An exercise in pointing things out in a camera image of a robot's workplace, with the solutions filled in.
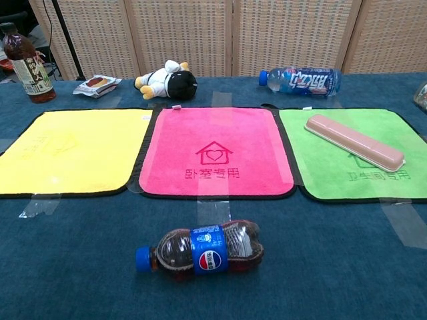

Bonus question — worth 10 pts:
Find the long pink plastic box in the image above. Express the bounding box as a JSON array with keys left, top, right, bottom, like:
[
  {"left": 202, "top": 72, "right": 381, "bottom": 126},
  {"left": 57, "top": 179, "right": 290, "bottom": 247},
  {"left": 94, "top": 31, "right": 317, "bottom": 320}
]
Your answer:
[{"left": 304, "top": 114, "right": 407, "bottom": 173}]

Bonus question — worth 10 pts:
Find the pink microfiber cloth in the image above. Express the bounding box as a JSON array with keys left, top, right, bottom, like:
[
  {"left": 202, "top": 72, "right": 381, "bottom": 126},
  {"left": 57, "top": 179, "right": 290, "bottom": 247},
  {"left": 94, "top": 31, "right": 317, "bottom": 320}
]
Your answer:
[{"left": 137, "top": 106, "right": 298, "bottom": 201}]

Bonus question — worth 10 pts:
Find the green microfiber cloth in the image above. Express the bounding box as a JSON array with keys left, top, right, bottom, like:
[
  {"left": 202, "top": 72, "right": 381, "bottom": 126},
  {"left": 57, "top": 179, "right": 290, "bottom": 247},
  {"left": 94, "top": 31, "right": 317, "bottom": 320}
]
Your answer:
[{"left": 277, "top": 107, "right": 427, "bottom": 204}]

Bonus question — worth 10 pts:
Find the yellow microfiber cloth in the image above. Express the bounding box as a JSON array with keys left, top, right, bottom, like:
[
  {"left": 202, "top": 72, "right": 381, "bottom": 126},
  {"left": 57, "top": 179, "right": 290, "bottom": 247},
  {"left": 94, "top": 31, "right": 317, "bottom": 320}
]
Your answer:
[{"left": 0, "top": 108, "right": 154, "bottom": 200}]

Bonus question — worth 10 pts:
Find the black white plush toy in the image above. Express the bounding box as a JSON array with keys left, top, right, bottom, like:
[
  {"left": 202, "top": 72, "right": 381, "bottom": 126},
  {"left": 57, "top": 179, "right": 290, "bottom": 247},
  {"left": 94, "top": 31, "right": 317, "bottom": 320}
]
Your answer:
[{"left": 133, "top": 59, "right": 198, "bottom": 101}]

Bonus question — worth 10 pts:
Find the Pepsi cola bottle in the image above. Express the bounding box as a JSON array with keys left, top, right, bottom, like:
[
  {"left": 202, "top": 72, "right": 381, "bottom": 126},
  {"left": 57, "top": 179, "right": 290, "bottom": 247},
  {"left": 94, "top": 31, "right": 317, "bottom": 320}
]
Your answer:
[{"left": 135, "top": 219, "right": 266, "bottom": 283}]

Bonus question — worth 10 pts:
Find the blue sports drink bottle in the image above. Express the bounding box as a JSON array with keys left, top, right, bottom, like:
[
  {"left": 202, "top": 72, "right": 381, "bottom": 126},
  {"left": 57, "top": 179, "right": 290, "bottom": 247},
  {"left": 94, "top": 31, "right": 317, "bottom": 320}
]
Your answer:
[{"left": 259, "top": 66, "right": 342, "bottom": 97}]

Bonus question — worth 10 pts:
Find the woven folding screen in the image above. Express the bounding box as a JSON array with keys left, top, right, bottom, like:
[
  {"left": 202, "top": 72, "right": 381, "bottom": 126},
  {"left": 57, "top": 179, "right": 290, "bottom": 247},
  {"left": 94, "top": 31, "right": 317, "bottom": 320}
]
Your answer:
[{"left": 28, "top": 0, "right": 427, "bottom": 81}]

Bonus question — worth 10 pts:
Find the white snack cake packet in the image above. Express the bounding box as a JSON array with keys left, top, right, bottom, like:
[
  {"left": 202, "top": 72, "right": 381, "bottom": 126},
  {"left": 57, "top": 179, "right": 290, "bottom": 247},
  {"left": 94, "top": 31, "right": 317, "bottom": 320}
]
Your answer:
[{"left": 73, "top": 75, "right": 123, "bottom": 99}]

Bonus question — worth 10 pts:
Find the blue felt table cover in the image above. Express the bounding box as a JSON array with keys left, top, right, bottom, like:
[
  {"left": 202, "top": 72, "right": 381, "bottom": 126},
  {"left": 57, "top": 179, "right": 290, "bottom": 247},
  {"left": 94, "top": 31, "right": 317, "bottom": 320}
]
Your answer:
[{"left": 0, "top": 72, "right": 427, "bottom": 320}]

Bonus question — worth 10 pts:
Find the black tripod stand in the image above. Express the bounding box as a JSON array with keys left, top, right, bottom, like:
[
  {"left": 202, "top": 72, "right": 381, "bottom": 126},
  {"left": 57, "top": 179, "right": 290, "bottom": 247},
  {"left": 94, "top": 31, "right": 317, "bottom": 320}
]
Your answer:
[{"left": 51, "top": 0, "right": 86, "bottom": 81}]

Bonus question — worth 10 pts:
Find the dark tea bottle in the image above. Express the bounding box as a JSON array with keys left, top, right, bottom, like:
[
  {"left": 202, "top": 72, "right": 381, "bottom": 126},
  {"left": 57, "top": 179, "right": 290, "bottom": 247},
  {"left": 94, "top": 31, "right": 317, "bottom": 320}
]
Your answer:
[{"left": 0, "top": 22, "right": 57, "bottom": 104}]

